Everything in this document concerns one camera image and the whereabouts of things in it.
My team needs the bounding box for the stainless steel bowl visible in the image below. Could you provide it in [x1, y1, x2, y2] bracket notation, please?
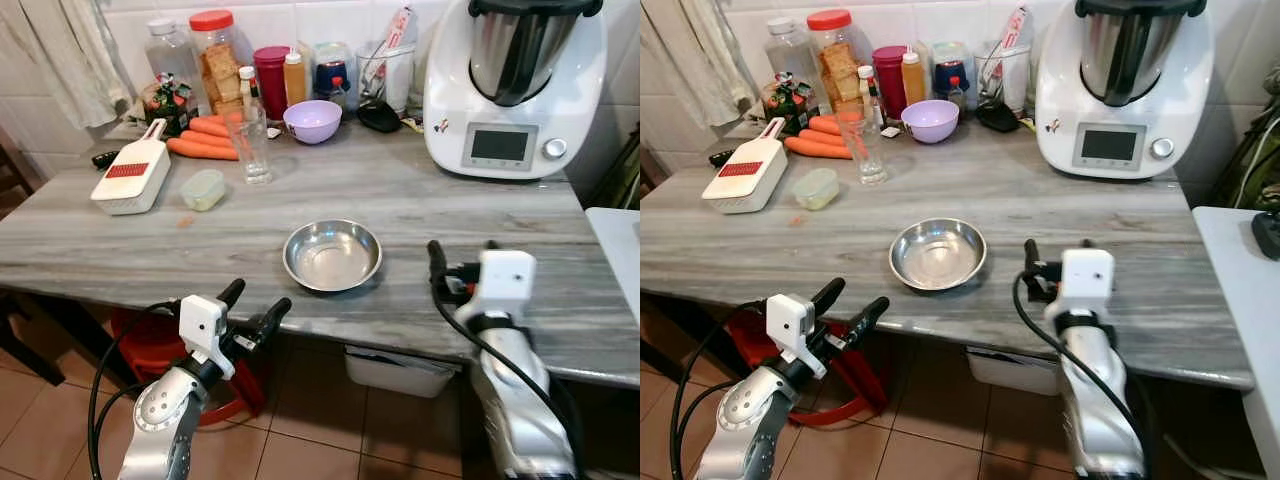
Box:
[283, 220, 383, 293]
[889, 218, 988, 292]

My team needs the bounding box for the red plastic stool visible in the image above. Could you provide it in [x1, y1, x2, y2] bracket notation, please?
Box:
[110, 308, 266, 426]
[725, 310, 881, 428]

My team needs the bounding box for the white plastic bin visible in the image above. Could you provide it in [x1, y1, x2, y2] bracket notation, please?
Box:
[345, 345, 456, 398]
[966, 347, 1063, 396]

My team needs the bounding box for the small lidded plastic container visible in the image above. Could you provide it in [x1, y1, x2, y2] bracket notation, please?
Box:
[793, 168, 840, 211]
[181, 169, 227, 212]

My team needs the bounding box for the white side table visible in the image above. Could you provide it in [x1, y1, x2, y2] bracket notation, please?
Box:
[585, 207, 641, 293]
[1192, 206, 1280, 480]

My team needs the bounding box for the white grater with red blade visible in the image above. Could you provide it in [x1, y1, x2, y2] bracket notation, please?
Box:
[701, 117, 789, 214]
[90, 118, 173, 216]

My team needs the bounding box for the black rounded gadget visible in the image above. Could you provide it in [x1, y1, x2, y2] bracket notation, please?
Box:
[358, 100, 403, 133]
[976, 100, 1021, 133]

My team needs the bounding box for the clear drinking glass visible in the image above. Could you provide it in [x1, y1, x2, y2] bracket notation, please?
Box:
[224, 108, 273, 185]
[840, 108, 889, 186]

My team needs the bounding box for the dark green bag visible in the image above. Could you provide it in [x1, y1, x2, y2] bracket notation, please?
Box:
[585, 130, 641, 209]
[1210, 100, 1280, 209]

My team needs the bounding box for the white kitchen food processor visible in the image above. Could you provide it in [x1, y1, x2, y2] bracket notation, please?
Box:
[423, 0, 608, 181]
[1035, 0, 1215, 181]

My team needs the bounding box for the purple plastic bowl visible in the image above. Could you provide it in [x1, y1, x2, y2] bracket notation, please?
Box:
[901, 99, 961, 144]
[283, 100, 343, 145]

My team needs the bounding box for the clear plastic utensil container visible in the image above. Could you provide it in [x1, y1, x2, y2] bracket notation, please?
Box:
[974, 42, 1033, 111]
[357, 42, 416, 113]

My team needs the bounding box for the dark wooden chair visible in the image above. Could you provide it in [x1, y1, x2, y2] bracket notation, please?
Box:
[640, 150, 666, 206]
[0, 128, 43, 216]

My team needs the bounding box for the black device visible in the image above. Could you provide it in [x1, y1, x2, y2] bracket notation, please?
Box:
[1252, 210, 1280, 261]

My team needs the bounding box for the colourful sweets bag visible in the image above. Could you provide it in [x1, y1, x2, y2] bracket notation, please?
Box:
[762, 73, 816, 133]
[142, 75, 196, 136]

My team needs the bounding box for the blue jar with clear lid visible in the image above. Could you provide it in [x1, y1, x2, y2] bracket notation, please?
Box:
[931, 41, 974, 106]
[314, 42, 356, 106]

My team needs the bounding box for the orange sauce bottle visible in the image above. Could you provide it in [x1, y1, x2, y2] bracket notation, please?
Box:
[901, 51, 926, 104]
[284, 52, 308, 108]

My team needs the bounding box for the dark red canister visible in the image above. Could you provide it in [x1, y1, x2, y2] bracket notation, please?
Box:
[253, 46, 291, 121]
[872, 45, 909, 119]

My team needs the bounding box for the red-lidded jar of crackers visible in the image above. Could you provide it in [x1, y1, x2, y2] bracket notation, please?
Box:
[807, 9, 863, 113]
[189, 10, 246, 116]

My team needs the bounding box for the red and white packet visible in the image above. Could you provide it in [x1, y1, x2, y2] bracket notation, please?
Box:
[385, 5, 414, 63]
[1003, 5, 1031, 61]

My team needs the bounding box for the clear bottle with white cap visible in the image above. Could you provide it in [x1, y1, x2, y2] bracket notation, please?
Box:
[765, 17, 819, 101]
[145, 18, 201, 106]

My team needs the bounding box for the beige hanging towel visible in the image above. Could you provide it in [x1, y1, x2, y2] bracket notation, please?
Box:
[640, 0, 746, 128]
[0, 0, 131, 129]

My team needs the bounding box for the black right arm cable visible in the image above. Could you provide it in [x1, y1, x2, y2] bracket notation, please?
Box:
[430, 270, 591, 480]
[1012, 270, 1151, 480]

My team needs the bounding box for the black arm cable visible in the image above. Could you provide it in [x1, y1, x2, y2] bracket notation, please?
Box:
[1012, 270, 1151, 480]
[87, 298, 186, 480]
[430, 270, 591, 480]
[670, 300, 771, 480]

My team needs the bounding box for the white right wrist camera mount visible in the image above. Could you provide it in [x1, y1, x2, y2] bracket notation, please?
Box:
[1058, 248, 1116, 321]
[470, 250, 538, 323]

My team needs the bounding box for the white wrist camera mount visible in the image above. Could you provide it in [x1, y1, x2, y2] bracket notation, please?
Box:
[765, 293, 829, 379]
[178, 295, 237, 381]
[1058, 248, 1116, 321]
[470, 250, 538, 323]

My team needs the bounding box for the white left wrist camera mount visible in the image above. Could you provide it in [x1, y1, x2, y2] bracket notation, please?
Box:
[765, 293, 829, 379]
[178, 295, 237, 381]

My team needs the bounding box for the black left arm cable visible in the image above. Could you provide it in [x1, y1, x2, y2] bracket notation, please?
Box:
[87, 298, 186, 480]
[670, 300, 771, 480]

